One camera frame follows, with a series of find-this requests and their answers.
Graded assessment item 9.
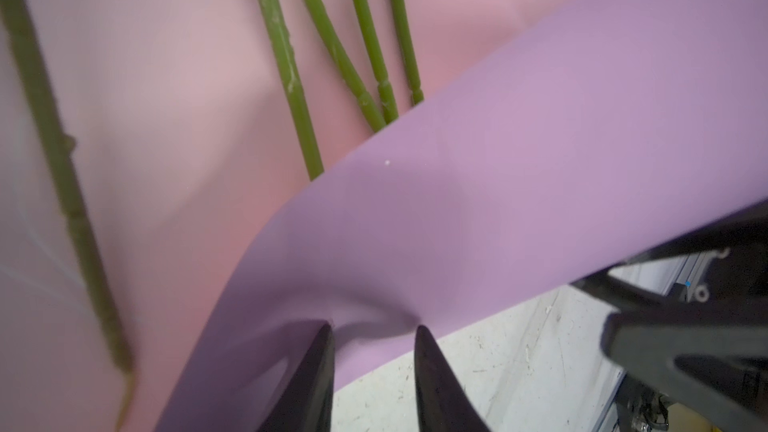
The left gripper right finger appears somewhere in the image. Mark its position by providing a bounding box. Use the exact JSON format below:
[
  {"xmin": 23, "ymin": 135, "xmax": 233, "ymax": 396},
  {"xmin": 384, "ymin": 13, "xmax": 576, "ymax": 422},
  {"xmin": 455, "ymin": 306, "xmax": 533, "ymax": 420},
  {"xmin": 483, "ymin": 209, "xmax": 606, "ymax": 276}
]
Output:
[{"xmin": 414, "ymin": 325, "xmax": 489, "ymax": 432}]

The pink purple wrapping paper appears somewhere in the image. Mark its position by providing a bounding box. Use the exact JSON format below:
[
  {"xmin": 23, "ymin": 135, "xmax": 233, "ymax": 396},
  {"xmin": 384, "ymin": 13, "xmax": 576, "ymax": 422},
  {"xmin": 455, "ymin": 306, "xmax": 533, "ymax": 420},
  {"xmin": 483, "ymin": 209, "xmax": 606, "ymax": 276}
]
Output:
[{"xmin": 27, "ymin": 0, "xmax": 767, "ymax": 431}]

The pink fake rose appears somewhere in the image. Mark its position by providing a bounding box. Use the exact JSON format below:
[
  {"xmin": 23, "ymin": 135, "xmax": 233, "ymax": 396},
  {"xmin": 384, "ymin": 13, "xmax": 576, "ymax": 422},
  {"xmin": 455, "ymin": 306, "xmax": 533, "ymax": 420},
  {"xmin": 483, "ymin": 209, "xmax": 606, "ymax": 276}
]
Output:
[
  {"xmin": 258, "ymin": 0, "xmax": 324, "ymax": 181},
  {"xmin": 1, "ymin": 0, "xmax": 137, "ymax": 431}
]

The cream peach fake rose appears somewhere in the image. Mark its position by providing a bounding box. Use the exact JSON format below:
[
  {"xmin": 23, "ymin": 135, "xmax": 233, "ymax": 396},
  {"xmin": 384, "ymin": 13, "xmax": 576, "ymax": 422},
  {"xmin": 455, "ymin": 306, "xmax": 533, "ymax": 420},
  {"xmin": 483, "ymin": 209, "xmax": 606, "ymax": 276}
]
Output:
[{"xmin": 390, "ymin": 0, "xmax": 424, "ymax": 106}]

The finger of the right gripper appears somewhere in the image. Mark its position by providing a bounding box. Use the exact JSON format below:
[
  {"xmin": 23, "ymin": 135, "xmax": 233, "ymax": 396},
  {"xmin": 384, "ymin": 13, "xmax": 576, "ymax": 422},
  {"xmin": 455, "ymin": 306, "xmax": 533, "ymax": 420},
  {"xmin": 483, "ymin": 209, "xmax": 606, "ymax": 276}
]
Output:
[
  {"xmin": 600, "ymin": 305, "xmax": 767, "ymax": 431},
  {"xmin": 571, "ymin": 200, "xmax": 767, "ymax": 311}
]

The white blue fake rose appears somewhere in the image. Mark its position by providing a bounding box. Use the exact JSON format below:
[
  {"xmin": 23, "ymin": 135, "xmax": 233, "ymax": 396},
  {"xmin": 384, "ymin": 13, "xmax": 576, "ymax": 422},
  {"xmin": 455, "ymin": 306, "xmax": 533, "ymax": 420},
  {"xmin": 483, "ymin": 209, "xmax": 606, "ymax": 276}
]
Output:
[{"xmin": 352, "ymin": 0, "xmax": 398, "ymax": 124}]

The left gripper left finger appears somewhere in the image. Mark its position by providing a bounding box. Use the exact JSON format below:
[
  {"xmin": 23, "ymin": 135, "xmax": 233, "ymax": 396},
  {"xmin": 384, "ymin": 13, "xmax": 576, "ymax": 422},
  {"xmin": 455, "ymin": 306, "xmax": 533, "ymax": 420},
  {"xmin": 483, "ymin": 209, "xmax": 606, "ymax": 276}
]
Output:
[{"xmin": 258, "ymin": 322, "xmax": 335, "ymax": 432}]

